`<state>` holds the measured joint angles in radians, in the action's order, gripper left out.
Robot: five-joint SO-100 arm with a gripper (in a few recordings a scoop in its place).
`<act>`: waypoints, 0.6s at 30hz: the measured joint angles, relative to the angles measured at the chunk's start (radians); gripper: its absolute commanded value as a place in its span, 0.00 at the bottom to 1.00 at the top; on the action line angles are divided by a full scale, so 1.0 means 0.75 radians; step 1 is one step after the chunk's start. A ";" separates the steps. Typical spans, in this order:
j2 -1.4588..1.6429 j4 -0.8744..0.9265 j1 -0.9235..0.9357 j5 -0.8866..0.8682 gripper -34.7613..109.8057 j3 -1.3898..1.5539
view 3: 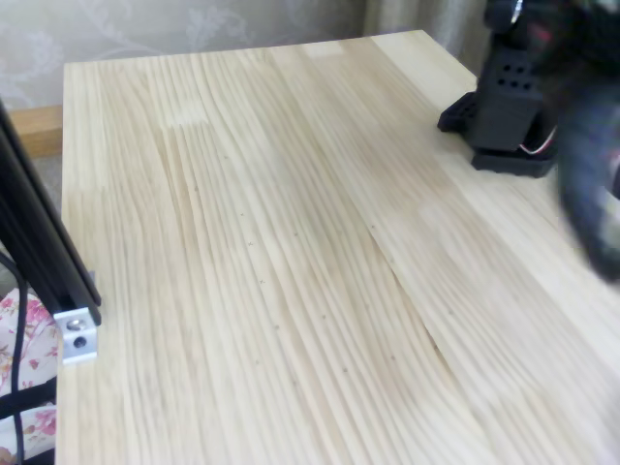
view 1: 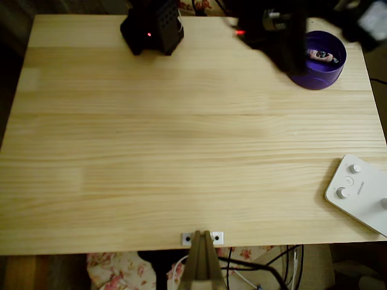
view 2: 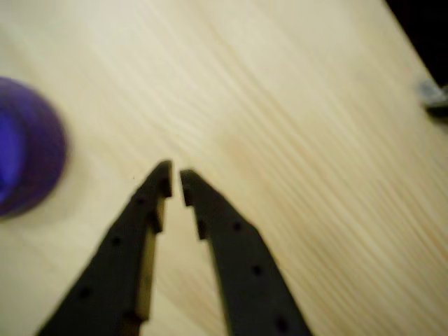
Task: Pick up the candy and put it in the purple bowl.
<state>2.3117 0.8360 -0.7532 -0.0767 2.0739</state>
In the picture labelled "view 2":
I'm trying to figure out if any purple plastic bowl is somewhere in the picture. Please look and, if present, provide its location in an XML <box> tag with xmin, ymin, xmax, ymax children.
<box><xmin>0</xmin><ymin>76</ymin><xmax>68</xmax><ymax>220</ymax></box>

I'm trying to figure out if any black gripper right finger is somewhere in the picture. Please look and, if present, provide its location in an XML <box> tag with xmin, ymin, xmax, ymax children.
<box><xmin>179</xmin><ymin>169</ymin><xmax>311</xmax><ymax>336</ymax></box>

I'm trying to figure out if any silver metal corner bracket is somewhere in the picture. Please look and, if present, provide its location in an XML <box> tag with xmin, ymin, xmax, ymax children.
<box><xmin>415</xmin><ymin>78</ymin><xmax>448</xmax><ymax>106</ymax></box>

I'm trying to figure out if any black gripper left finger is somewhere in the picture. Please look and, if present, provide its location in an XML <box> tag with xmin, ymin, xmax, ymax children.
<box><xmin>34</xmin><ymin>160</ymin><xmax>175</xmax><ymax>336</ymax></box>

